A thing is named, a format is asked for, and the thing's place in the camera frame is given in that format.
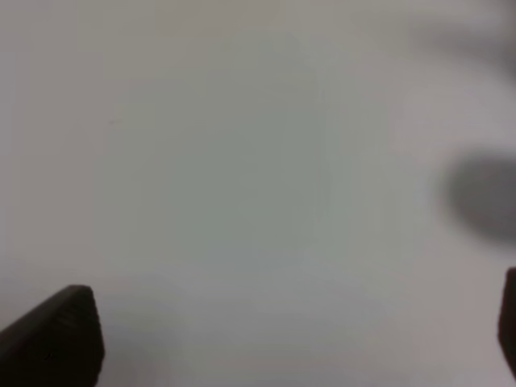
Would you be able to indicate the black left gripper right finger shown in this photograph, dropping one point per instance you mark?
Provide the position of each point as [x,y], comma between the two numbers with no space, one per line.
[506,330]

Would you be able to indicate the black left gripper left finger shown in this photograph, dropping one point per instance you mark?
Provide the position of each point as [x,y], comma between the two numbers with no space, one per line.
[58,343]

